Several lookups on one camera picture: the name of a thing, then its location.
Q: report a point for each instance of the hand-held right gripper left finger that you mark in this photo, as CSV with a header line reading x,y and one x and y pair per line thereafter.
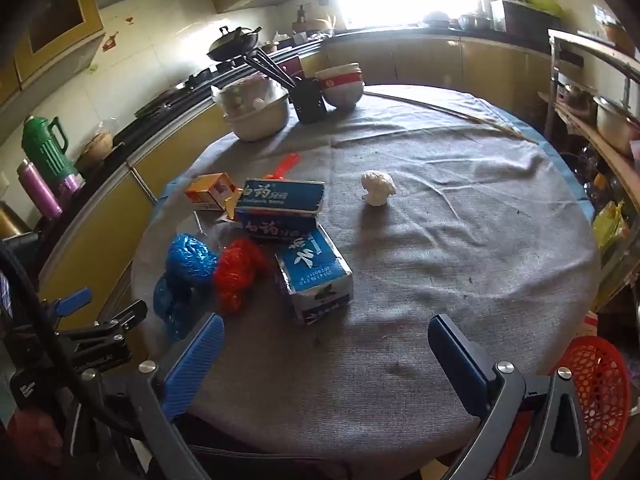
x,y
197,360

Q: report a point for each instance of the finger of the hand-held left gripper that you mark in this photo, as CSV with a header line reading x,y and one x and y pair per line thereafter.
x,y
72,300
115,325

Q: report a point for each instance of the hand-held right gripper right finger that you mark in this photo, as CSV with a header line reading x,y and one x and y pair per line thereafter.
x,y
455,360

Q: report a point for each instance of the red plastic bag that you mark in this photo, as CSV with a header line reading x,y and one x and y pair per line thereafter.
x,y
240,270

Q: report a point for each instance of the blue plastic bag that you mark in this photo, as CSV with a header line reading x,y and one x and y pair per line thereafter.
x,y
192,255

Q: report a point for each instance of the large blue carton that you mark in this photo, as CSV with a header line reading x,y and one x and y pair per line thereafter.
x,y
310,270

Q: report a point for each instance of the red plastic mesh basket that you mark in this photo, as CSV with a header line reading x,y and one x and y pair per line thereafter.
x,y
600,385

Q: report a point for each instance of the blue toothpaste box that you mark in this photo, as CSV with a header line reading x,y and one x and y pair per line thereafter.
x,y
270,227
280,195

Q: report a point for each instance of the small orange box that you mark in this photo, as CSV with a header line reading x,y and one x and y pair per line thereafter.
x,y
205,190

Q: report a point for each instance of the white tissue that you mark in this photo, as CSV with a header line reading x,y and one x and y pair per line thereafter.
x,y
378,187

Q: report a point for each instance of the red foil wrapper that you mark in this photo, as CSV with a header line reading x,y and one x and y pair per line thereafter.
x,y
285,165

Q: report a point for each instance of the person's left forearm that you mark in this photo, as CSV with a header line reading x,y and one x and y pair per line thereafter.
x,y
30,432

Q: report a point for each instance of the gold electric kettle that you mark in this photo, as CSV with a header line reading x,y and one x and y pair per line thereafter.
x,y
10,220

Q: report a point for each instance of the round table grey cloth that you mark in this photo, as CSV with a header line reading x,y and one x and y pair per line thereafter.
x,y
425,260

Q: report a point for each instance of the purple thermos bottle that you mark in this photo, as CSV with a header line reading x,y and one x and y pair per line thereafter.
x,y
37,187

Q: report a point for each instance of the small metal screw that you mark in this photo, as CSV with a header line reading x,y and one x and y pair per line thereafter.
x,y
198,222

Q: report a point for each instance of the green thermos jug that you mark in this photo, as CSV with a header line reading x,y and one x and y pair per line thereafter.
x,y
47,150

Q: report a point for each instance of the small woven basket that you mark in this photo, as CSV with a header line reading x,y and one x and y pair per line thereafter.
x,y
97,147

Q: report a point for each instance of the yellow plastic bag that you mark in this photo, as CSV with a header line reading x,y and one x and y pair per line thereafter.
x,y
607,225

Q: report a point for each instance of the blue table cover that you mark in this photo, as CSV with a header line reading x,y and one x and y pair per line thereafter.
x,y
580,190

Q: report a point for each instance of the metal basin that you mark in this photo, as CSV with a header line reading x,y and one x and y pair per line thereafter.
x,y
260,125

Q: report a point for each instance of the black gas stove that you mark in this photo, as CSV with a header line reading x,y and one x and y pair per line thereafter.
x,y
190,85

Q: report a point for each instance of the long thin wooden stick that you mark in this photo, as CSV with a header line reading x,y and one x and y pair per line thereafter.
x,y
450,110

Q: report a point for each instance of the plastic wrapped white bowl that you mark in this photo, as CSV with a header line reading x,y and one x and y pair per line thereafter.
x,y
240,97

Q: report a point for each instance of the black chopstick holder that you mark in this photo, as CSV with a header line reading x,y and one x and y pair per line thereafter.
x,y
307,102

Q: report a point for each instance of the steel cooking pot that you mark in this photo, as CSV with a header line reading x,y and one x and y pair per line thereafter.
x,y
615,122

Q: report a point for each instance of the small dark pot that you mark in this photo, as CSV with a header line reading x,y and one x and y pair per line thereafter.
x,y
577,100

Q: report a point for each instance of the red white bowl stack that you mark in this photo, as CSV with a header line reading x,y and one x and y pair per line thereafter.
x,y
340,87

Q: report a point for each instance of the black wok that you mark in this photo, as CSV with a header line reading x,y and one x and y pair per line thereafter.
x,y
232,42

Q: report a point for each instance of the metal storage shelf rack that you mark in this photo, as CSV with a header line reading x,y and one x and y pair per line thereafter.
x,y
565,60

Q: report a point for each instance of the dark microwave oven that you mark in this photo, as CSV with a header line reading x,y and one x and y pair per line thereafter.
x,y
525,22

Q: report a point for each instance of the green plastic basin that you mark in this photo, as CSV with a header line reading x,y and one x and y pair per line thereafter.
x,y
542,2

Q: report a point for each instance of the yellow glass door wall cabinet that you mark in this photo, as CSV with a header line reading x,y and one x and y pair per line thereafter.
x,y
55,25

